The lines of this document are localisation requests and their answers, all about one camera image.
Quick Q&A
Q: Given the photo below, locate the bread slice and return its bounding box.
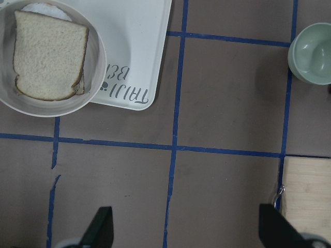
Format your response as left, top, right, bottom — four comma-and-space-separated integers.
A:
13, 10, 89, 101
74, 72, 85, 95

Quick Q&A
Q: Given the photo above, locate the fried egg toy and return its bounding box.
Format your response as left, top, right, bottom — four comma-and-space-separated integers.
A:
21, 3, 72, 21

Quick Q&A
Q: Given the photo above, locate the green bowl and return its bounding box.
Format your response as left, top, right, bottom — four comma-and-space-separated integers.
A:
288, 23, 330, 85

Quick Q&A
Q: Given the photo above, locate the cream rectangular tray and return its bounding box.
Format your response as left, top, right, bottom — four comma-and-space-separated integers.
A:
59, 1, 172, 111

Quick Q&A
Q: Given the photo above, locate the cream round plate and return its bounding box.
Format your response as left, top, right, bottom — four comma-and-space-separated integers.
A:
1, 1, 107, 117

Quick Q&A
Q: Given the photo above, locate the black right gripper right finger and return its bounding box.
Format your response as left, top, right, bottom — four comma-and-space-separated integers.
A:
259, 204, 308, 248

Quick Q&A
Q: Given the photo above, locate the wooden cutting board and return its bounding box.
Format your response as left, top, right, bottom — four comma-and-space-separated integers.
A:
281, 157, 330, 242

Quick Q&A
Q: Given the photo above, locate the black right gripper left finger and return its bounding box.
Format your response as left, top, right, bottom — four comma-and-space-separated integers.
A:
80, 206, 114, 247

